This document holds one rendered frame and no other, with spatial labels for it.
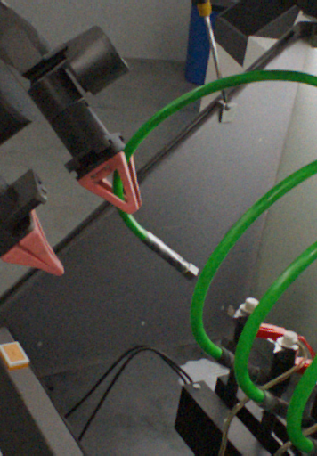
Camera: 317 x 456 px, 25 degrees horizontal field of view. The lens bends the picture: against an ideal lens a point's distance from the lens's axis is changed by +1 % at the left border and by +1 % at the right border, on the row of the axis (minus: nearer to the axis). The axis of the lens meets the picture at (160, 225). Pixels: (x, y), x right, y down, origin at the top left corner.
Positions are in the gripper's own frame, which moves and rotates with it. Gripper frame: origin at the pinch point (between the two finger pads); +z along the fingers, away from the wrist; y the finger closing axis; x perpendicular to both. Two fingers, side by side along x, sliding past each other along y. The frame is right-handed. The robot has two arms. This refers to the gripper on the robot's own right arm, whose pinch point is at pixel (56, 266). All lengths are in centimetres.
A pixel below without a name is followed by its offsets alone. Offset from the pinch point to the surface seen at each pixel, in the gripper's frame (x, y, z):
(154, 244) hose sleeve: 15.9, 7.2, 15.4
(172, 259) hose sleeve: 15.4, 7.7, 18.9
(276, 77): 14.5, 33.0, 6.7
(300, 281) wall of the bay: 32, 20, 51
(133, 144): 16.9, 13.8, 2.3
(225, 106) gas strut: 40, 28, 18
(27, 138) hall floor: 394, -59, 120
